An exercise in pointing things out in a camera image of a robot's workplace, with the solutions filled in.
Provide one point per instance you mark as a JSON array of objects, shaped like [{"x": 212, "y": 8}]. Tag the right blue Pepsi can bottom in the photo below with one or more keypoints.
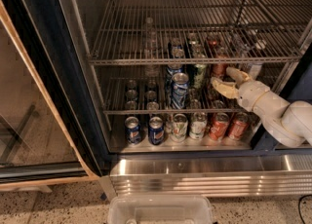
[{"x": 156, "y": 130}]

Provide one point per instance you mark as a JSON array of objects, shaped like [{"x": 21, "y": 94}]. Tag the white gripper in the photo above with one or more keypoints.
[{"x": 253, "y": 94}]

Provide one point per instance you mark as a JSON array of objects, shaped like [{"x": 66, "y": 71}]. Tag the wire fridge shelf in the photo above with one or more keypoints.
[
  {"x": 128, "y": 90},
  {"x": 202, "y": 31}
]

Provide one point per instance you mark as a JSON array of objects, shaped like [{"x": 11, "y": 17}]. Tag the middle wire fridge shelf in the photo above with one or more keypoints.
[{"x": 128, "y": 90}]

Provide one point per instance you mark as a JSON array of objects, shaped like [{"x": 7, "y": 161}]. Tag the red can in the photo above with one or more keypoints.
[
  {"x": 219, "y": 126},
  {"x": 238, "y": 126}
]

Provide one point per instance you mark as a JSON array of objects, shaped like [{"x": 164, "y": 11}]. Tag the front blue Pepsi can middle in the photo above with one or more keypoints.
[{"x": 180, "y": 82}]

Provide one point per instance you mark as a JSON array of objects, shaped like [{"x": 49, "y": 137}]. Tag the stainless steel fridge base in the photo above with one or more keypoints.
[{"x": 210, "y": 177}]

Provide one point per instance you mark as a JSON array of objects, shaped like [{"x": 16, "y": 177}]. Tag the upper wire fridge shelf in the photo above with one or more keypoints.
[{"x": 202, "y": 31}]

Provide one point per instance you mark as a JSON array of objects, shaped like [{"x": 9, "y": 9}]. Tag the left blue Pepsi can bottom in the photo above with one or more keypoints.
[{"x": 132, "y": 130}]

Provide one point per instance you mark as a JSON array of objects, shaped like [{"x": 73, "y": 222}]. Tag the left red can bottom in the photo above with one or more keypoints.
[{"x": 219, "y": 126}]

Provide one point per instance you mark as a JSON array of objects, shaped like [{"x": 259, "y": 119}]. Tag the clear plastic bottle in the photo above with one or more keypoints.
[{"x": 151, "y": 48}]

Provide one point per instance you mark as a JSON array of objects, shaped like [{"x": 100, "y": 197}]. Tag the red soda can middle shelf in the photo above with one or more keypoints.
[{"x": 219, "y": 70}]

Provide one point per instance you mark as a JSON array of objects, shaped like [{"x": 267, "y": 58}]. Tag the right red can bottom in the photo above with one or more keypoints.
[{"x": 238, "y": 126}]

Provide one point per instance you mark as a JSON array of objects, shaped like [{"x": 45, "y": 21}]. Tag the rear blue Pepsi can middle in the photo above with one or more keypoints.
[{"x": 171, "y": 70}]

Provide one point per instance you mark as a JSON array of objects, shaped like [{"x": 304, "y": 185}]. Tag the white blue can middle shelf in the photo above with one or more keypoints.
[{"x": 253, "y": 69}]

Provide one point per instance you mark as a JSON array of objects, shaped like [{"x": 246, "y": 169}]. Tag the clear plastic bin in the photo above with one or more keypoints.
[{"x": 160, "y": 209}]

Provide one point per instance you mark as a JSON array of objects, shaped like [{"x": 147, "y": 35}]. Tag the blue pepsi can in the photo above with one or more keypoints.
[
  {"x": 171, "y": 70},
  {"x": 180, "y": 82},
  {"x": 132, "y": 130},
  {"x": 156, "y": 130}
]

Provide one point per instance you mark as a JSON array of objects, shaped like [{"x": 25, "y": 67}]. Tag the left green white can bottom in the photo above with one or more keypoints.
[{"x": 179, "y": 127}]

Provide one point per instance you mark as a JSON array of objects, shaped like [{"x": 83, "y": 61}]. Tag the glass fridge door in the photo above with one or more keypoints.
[{"x": 49, "y": 127}]

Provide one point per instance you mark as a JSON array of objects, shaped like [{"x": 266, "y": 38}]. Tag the green soda can shelf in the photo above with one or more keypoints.
[{"x": 198, "y": 74}]

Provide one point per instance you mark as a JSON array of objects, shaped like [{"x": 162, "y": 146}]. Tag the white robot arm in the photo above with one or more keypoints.
[{"x": 289, "y": 123}]

